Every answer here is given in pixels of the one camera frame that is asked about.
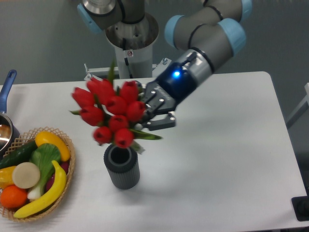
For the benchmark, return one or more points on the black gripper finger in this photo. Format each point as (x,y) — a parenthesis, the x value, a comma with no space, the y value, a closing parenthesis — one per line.
(142,87)
(169,121)

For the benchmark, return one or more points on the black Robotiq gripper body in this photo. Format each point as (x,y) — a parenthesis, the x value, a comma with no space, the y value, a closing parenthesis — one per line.
(171,87)

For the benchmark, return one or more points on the red tulip bouquet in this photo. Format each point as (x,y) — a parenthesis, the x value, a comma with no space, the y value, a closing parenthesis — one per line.
(115,112)

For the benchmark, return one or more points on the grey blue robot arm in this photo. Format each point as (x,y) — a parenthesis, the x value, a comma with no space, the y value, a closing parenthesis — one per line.
(209,38)

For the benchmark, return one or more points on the dark grey ribbed vase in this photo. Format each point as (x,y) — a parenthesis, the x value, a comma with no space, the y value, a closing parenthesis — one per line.
(123,166)

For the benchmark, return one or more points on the purple red vegetable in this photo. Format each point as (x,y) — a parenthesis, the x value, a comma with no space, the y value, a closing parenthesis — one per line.
(65,167)

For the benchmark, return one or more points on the yellow banana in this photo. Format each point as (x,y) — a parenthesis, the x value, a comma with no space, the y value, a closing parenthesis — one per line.
(48,198)

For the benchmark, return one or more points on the green bok choy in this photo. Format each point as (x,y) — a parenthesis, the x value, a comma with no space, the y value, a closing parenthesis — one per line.
(42,157)

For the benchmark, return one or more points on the woven wicker basket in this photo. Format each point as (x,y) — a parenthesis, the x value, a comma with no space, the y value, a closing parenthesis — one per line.
(24,139)

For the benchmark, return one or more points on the green cucumber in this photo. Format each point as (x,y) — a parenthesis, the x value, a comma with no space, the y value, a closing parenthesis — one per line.
(18,156)

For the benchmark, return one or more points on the beige round slice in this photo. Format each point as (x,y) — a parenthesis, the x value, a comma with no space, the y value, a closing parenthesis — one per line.
(26,175)

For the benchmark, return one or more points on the yellow pepper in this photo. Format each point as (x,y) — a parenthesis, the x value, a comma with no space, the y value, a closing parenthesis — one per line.
(6,177)

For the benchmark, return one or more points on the orange fruit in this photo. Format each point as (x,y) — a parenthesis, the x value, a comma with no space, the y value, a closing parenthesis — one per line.
(13,197)

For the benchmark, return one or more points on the black device at edge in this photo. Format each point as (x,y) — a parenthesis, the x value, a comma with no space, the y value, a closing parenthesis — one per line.
(301,207)

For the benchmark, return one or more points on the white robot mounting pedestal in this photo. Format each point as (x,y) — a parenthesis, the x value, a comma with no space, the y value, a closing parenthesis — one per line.
(133,45)

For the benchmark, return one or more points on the white frame at right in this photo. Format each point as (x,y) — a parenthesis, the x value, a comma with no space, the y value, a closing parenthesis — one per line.
(299,110)

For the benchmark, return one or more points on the blue handled saucepan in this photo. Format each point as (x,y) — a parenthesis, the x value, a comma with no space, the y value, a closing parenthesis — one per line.
(8,132)

